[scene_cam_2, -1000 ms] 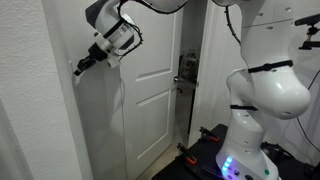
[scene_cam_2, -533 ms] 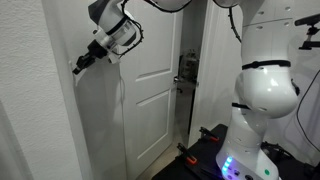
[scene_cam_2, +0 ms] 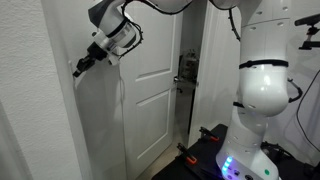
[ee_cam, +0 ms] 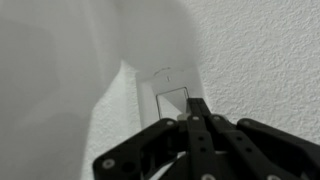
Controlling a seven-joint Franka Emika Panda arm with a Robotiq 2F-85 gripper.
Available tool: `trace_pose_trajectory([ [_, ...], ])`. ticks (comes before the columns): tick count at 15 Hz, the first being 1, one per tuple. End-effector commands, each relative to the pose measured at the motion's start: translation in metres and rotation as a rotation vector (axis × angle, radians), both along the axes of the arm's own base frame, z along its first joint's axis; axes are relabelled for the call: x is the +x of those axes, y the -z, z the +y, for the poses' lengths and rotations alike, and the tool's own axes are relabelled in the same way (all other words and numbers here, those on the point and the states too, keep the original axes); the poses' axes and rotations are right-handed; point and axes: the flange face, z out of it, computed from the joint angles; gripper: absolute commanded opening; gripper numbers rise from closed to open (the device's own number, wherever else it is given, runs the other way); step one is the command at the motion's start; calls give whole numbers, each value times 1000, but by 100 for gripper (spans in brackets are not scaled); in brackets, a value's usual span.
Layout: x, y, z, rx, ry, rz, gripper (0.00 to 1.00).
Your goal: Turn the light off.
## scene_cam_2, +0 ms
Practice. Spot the cluttered grey shelf unit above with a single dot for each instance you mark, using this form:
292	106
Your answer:
190	65

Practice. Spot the black clamp with orange tip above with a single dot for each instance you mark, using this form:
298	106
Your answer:
187	154
208	133

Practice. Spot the white panel door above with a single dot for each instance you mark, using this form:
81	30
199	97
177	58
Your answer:
153	83

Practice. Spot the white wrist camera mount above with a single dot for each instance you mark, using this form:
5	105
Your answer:
114	58

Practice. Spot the black camera on mount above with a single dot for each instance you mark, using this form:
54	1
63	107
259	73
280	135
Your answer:
308	30

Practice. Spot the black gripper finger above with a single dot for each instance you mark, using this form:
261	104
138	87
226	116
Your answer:
81	70
86	61

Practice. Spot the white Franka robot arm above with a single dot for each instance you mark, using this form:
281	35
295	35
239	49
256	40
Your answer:
263	83

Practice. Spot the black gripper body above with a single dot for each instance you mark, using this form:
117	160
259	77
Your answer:
97	52

